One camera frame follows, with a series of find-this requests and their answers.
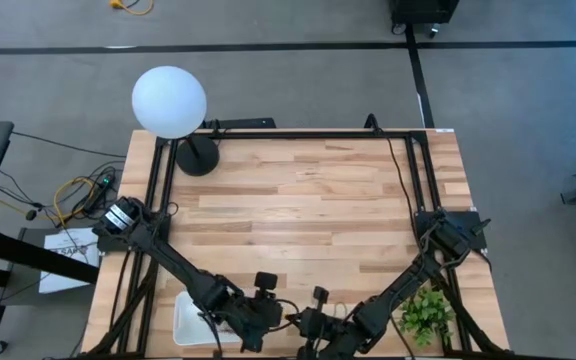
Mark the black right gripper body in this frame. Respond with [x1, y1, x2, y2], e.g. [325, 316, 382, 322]
[297, 286, 357, 360]

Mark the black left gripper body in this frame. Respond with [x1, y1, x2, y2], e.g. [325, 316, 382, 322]
[232, 273, 278, 353]

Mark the white plastic bin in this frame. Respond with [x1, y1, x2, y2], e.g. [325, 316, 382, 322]
[172, 291, 242, 347]

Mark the green artificial plant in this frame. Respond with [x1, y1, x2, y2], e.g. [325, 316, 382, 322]
[397, 287, 455, 349]

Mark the black mounting plate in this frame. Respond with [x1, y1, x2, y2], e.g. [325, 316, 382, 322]
[202, 117, 278, 131]

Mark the black power strip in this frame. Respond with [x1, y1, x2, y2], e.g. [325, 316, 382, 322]
[85, 172, 118, 214]

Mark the white paper sheet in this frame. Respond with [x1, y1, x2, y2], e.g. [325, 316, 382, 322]
[38, 227, 100, 295]

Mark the white globe lamp black stand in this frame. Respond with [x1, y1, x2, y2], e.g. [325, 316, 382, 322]
[131, 65, 221, 177]

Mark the black wheeled cart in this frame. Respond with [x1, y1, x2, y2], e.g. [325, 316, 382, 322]
[389, 0, 461, 39]

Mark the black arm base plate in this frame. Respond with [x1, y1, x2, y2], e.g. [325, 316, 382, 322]
[415, 209, 488, 251]
[92, 215, 169, 254]

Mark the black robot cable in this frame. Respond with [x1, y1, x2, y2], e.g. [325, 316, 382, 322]
[365, 113, 422, 244]

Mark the black aluminium table frame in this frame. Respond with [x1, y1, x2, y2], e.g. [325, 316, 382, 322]
[85, 127, 512, 360]

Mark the yellow floor cable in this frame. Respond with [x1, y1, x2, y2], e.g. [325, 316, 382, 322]
[52, 177, 100, 224]
[109, 0, 155, 16]

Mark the black floor cable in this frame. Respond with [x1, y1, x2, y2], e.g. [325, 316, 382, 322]
[10, 130, 128, 160]

